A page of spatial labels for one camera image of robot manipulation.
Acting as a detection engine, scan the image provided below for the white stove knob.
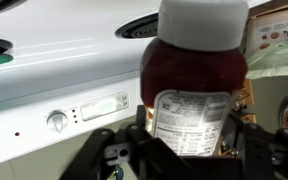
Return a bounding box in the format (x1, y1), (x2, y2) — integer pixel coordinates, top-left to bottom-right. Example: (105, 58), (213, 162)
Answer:
(46, 110), (69, 134)

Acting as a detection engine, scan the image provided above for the white electric stove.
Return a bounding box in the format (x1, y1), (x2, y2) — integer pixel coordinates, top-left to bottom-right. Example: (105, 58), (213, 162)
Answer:
(0, 0), (272, 170)

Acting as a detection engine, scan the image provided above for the pale green plastic bag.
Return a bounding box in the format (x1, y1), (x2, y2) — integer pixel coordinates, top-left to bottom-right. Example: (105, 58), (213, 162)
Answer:
(244, 39), (288, 81)

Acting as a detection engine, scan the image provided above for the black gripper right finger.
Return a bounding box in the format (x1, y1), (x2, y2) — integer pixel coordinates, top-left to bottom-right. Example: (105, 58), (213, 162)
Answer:
(225, 112), (288, 180)

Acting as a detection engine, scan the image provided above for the stove clock display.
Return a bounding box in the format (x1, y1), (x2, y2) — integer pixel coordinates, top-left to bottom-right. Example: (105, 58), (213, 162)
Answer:
(79, 92), (131, 122)

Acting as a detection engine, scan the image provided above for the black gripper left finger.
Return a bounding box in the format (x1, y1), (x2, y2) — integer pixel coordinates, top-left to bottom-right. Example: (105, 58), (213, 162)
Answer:
(58, 105), (188, 180)

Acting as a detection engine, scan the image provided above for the cardboard with food pictures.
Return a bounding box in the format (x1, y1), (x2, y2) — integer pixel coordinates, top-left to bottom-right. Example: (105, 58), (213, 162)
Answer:
(246, 4), (288, 58)

